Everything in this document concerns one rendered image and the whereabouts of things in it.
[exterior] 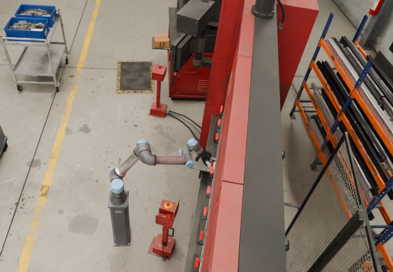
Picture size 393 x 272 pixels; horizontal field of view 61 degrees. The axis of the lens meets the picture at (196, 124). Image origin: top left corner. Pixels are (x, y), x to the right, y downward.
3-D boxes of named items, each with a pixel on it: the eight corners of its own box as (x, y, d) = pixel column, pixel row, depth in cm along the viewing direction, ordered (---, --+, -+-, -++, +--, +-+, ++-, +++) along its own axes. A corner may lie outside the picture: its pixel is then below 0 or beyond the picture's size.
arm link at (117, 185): (111, 199, 299) (110, 190, 290) (110, 186, 308) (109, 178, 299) (125, 196, 302) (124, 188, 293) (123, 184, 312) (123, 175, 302)
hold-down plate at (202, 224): (201, 212, 300) (202, 210, 298) (207, 213, 300) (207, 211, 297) (196, 243, 278) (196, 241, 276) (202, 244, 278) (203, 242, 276)
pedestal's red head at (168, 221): (162, 205, 325) (162, 195, 312) (178, 210, 323) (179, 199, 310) (155, 223, 310) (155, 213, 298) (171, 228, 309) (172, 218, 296)
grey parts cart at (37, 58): (31, 59, 578) (16, 6, 512) (71, 60, 586) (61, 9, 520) (15, 92, 514) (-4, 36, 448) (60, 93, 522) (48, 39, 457)
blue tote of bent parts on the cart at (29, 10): (24, 14, 520) (21, 3, 507) (57, 16, 526) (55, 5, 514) (17, 26, 494) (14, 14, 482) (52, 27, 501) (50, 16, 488)
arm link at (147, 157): (141, 160, 274) (196, 161, 294) (140, 150, 282) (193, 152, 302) (138, 169, 281) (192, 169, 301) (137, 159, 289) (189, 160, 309)
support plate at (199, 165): (191, 154, 332) (191, 153, 331) (217, 159, 331) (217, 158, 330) (188, 168, 319) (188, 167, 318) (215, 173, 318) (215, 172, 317)
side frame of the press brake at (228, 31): (198, 147, 473) (226, -17, 313) (258, 158, 470) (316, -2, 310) (195, 160, 455) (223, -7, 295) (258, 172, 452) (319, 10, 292)
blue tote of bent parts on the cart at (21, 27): (14, 28, 490) (11, 16, 477) (50, 30, 496) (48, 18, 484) (6, 41, 464) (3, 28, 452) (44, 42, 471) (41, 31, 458)
